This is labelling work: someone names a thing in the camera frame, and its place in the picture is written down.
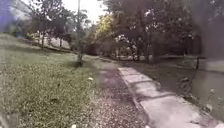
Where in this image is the pale concrete path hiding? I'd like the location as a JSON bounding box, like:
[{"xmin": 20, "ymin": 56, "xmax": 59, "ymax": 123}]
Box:
[{"xmin": 116, "ymin": 64, "xmax": 224, "ymax": 128}]

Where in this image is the leaf-strewn gravel strip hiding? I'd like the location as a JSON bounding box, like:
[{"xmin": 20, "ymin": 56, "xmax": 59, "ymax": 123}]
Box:
[{"xmin": 76, "ymin": 58, "xmax": 151, "ymax": 128}]

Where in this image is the grass slope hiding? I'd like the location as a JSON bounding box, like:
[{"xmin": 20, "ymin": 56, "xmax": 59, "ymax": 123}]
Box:
[{"xmin": 0, "ymin": 33, "xmax": 101, "ymax": 128}]

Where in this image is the concrete drain channel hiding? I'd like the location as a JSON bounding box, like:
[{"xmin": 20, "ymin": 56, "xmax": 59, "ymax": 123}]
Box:
[{"xmin": 185, "ymin": 65, "xmax": 224, "ymax": 122}]

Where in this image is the thin tree trunk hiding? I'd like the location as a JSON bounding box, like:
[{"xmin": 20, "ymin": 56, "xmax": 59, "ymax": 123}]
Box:
[{"xmin": 71, "ymin": 0, "xmax": 88, "ymax": 66}]

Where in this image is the pale building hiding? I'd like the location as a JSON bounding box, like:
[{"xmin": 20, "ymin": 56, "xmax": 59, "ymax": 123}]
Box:
[{"xmin": 9, "ymin": 0, "xmax": 35, "ymax": 23}]

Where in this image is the row of trees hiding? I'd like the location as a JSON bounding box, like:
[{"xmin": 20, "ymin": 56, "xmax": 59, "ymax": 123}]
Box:
[{"xmin": 26, "ymin": 0, "xmax": 224, "ymax": 65}]

